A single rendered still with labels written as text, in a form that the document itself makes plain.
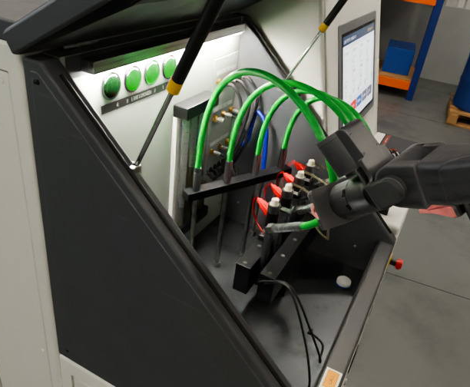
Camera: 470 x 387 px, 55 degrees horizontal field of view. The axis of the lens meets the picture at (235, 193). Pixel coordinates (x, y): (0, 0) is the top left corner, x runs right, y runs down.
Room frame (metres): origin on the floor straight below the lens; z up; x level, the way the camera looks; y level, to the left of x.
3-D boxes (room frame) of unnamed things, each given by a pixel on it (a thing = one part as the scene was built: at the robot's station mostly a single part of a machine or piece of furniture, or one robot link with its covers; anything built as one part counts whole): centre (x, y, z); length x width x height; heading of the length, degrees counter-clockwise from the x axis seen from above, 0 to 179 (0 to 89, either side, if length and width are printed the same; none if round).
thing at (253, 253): (0.96, -0.14, 0.91); 0.34 x 0.10 x 0.15; 156
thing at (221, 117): (1.18, 0.05, 1.20); 0.13 x 0.03 x 0.31; 156
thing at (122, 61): (0.96, 0.15, 1.43); 0.54 x 0.03 x 0.02; 156
